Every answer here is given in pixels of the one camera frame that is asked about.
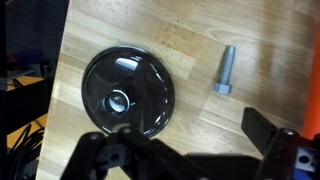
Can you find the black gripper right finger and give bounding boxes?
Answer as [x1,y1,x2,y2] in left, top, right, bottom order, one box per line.
[241,107,320,180]

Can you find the black round pot lid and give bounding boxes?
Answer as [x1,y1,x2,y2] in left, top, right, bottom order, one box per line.
[80,45,176,138]

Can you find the grey plastic toy screw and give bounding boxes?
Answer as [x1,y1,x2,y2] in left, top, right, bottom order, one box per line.
[213,45,237,96]

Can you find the wooden toy board blue ends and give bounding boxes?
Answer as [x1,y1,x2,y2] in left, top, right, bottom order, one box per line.
[293,29,320,180]

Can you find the black cable bundle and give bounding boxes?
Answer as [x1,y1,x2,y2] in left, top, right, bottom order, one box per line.
[6,123,46,180]

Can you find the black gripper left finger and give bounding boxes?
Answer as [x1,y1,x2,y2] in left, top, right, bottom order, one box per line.
[61,123,198,180]

